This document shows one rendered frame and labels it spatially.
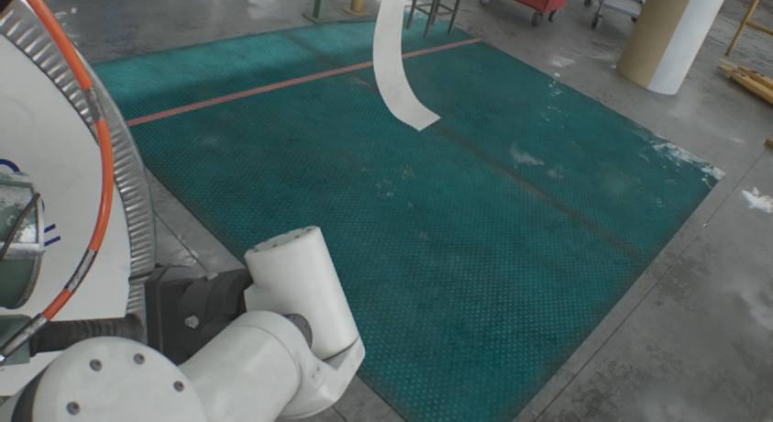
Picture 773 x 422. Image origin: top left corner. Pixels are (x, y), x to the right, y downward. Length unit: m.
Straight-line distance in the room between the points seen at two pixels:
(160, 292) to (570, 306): 1.81
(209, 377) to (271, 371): 0.05
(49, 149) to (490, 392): 1.42
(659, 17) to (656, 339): 2.86
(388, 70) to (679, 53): 4.01
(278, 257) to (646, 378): 1.83
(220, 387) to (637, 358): 1.97
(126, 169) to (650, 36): 4.22
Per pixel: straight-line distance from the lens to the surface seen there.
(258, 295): 0.47
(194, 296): 0.54
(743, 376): 2.46
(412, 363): 1.80
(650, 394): 2.13
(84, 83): 0.60
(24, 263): 0.63
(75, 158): 0.79
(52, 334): 0.70
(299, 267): 0.45
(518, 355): 1.96
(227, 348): 0.36
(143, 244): 0.93
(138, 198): 0.87
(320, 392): 0.42
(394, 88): 0.83
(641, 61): 4.73
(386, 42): 0.78
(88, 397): 0.24
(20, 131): 0.75
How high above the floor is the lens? 1.39
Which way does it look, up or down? 36 degrees down
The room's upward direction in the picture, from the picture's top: 15 degrees clockwise
